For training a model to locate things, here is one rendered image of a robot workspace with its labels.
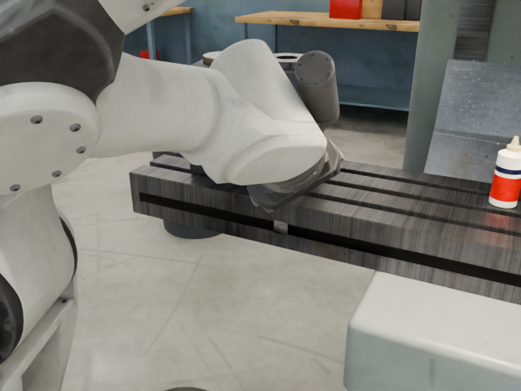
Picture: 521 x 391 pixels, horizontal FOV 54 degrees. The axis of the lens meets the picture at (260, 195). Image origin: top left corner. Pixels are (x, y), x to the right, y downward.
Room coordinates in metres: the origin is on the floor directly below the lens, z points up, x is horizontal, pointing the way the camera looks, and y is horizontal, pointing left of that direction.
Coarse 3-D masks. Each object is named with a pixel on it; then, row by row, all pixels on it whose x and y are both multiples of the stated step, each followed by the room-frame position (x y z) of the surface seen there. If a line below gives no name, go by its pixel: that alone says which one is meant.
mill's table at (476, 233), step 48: (144, 192) 0.85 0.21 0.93; (192, 192) 0.80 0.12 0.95; (240, 192) 0.77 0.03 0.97; (336, 192) 0.77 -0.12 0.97; (384, 192) 0.78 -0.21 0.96; (432, 192) 0.77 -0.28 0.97; (480, 192) 0.78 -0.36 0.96; (288, 240) 0.72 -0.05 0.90; (336, 240) 0.69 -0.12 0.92; (384, 240) 0.66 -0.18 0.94; (432, 240) 0.63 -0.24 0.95; (480, 240) 0.61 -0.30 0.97; (480, 288) 0.60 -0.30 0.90
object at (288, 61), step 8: (208, 56) 0.88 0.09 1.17; (216, 56) 0.88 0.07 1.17; (280, 56) 0.88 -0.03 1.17; (288, 56) 0.89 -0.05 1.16; (296, 56) 0.88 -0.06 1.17; (192, 64) 0.88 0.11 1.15; (200, 64) 0.88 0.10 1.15; (208, 64) 0.87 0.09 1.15; (280, 64) 0.83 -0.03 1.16; (288, 64) 0.83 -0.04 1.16; (288, 72) 0.81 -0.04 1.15; (296, 80) 0.80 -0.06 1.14; (296, 88) 0.80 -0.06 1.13; (192, 168) 0.85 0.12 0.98; (200, 168) 0.85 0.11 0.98
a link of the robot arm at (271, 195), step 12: (324, 156) 0.53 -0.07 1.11; (336, 156) 0.60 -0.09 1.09; (312, 168) 0.50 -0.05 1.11; (324, 168) 0.57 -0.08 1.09; (336, 168) 0.59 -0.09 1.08; (300, 180) 0.50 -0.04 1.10; (312, 180) 0.52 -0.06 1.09; (324, 180) 0.60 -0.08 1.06; (252, 192) 0.59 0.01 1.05; (264, 192) 0.58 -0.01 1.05; (276, 192) 0.55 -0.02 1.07; (288, 192) 0.53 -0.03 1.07; (300, 192) 0.59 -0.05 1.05; (264, 204) 0.58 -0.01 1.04; (276, 204) 0.57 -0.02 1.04
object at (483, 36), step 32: (448, 0) 1.10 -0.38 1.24; (480, 0) 1.07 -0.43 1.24; (512, 0) 1.05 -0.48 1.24; (448, 32) 1.10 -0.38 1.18; (480, 32) 1.07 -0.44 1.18; (512, 32) 1.05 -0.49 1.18; (416, 64) 1.13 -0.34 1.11; (416, 96) 1.12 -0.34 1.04; (416, 128) 1.11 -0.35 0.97; (416, 160) 1.11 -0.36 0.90
